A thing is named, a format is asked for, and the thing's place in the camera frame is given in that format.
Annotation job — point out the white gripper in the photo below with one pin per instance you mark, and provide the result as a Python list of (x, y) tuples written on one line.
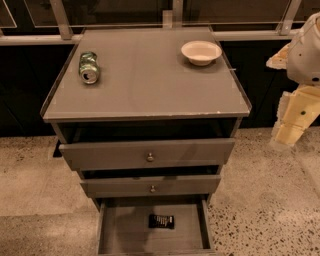
[(305, 61)]

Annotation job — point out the black rxbar chocolate bar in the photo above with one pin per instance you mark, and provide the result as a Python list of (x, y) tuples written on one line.
[(161, 221)]

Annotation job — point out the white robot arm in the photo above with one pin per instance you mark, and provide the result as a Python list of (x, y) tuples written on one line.
[(301, 60)]

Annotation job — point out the grey top drawer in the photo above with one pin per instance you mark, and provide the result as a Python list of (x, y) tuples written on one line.
[(132, 155)]

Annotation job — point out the grey drawer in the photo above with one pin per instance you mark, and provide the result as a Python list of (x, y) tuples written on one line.
[(132, 155), (123, 228), (139, 187)]

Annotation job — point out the grey drawer cabinet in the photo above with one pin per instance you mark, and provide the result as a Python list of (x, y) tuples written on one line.
[(147, 91)]

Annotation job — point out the brass top drawer knob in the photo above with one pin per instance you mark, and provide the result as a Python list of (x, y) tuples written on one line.
[(150, 157)]

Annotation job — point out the brass drawer knob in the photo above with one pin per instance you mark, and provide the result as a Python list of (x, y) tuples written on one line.
[(152, 189), (150, 157)]

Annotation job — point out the brass middle drawer knob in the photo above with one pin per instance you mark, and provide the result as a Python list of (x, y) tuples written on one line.
[(152, 189)]

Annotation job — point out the grey bottom drawer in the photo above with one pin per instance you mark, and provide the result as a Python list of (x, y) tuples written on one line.
[(123, 228)]

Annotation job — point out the grey middle drawer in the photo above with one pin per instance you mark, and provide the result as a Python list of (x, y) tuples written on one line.
[(139, 187)]

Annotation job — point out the white paper bowl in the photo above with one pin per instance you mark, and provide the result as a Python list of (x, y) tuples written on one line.
[(201, 53)]

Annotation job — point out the crushed green soda can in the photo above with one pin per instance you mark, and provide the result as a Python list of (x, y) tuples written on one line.
[(89, 70)]

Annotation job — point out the metal railing frame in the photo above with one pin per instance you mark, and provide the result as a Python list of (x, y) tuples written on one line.
[(40, 22)]

